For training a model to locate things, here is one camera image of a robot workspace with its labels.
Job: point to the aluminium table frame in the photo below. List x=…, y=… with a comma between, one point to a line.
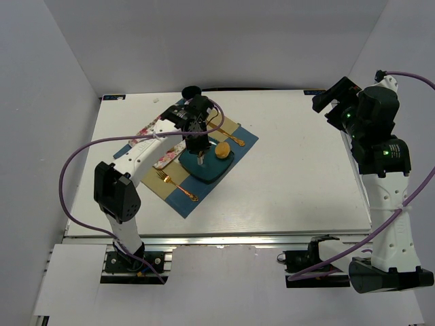
x=297, y=179

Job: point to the right table logo sticker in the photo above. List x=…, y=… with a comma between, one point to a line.
x=313, y=92

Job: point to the teal square plate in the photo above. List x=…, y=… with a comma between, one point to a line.
x=212, y=167

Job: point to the metal tongs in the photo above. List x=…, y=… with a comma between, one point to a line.
x=200, y=158

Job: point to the floral rectangular tray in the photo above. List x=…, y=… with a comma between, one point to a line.
x=166, y=156

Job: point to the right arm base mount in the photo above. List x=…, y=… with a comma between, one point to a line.
x=295, y=261

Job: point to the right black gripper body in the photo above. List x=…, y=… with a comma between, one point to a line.
x=330, y=96

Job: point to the left table logo sticker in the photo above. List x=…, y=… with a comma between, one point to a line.
x=114, y=97

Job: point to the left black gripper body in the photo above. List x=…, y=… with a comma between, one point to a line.
x=198, y=146

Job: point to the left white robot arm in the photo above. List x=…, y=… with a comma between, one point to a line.
x=115, y=184

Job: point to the gold fork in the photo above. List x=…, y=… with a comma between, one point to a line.
x=167, y=179

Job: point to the white foam board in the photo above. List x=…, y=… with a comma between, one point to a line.
x=72, y=280

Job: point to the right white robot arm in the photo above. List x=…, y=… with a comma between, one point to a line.
x=387, y=259

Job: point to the round orange bun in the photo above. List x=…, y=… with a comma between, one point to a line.
x=222, y=150

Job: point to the gold butter knife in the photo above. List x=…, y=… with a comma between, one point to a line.
x=239, y=142

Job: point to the dark green mug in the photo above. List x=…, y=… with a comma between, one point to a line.
x=190, y=92

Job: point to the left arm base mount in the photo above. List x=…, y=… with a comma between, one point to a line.
x=119, y=263

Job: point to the table logo sticker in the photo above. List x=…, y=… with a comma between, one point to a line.
x=114, y=97
x=313, y=92

